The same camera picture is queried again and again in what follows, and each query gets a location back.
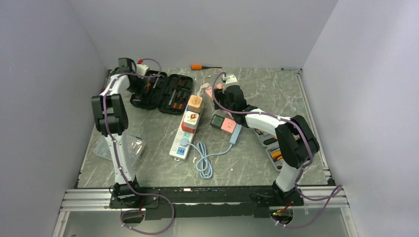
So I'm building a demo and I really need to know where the red cube adapter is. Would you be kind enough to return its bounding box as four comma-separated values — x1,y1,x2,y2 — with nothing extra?
181,121,197,134

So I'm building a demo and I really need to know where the white power strip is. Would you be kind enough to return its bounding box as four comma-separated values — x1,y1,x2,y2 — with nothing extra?
169,102,203,161

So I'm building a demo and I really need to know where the pink cube socket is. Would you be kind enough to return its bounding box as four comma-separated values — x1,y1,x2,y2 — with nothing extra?
220,118,237,134

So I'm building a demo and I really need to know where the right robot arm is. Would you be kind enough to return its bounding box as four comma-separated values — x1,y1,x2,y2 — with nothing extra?
213,85,320,205

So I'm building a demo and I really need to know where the dark green cube adapter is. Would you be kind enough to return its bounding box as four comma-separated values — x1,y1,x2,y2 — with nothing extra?
210,115,225,130

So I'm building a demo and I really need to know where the light blue power strip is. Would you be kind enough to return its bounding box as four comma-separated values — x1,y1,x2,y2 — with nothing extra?
229,124,242,145

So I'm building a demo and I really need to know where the white cube adapter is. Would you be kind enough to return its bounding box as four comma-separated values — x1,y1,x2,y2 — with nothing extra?
182,111,200,129

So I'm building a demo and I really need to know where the clear plastic screw box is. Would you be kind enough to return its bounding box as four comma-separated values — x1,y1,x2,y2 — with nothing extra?
93,135,145,166

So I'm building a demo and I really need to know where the orange handled screwdriver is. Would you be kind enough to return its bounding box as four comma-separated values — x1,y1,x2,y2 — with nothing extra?
190,64,222,71

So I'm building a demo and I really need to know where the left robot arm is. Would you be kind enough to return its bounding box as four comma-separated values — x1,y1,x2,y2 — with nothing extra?
91,58,149,207

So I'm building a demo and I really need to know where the pink power strip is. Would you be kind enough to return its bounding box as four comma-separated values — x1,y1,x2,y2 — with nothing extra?
199,83,223,99

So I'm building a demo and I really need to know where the aluminium rail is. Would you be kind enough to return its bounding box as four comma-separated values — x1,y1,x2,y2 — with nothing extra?
60,186,350,212

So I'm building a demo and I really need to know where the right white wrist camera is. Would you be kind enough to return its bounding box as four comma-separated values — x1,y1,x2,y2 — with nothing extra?
223,74,238,89

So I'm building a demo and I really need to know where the light blue cable with plug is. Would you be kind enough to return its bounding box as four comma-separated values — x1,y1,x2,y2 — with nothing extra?
180,138,234,179

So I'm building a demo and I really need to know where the grey tool case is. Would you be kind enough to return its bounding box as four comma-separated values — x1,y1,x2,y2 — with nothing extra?
254,129,284,172

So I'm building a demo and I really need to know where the black tool case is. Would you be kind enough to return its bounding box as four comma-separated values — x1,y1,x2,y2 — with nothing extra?
129,70,193,115

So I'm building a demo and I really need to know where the black base bar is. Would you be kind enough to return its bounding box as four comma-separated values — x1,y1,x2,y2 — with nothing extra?
109,186,304,220

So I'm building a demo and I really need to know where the wooden beige cube adapter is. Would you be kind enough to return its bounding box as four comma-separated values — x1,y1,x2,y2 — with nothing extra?
187,95,203,114

